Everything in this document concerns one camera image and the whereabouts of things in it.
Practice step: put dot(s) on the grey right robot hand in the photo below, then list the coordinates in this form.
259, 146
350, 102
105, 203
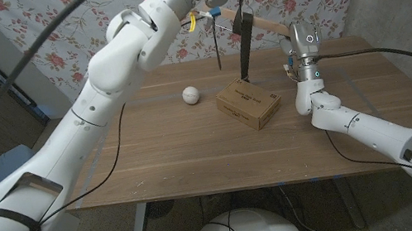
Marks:
305, 44

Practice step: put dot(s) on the wooden bar with metal clips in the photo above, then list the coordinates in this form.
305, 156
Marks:
266, 25

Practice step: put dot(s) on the dark leather belt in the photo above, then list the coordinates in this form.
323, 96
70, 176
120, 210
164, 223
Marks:
244, 37

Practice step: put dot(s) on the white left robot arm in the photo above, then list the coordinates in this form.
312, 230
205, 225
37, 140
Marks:
68, 147

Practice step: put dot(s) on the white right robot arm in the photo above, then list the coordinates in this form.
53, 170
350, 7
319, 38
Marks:
381, 132

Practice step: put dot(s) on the brown cardboard box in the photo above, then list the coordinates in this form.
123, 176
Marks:
248, 104

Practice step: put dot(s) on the white baseball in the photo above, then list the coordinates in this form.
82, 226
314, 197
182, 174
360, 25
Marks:
191, 95

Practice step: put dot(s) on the grey table leg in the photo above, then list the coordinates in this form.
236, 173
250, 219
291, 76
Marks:
349, 205
138, 227

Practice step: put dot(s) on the black round object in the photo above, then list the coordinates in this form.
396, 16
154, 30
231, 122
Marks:
160, 208

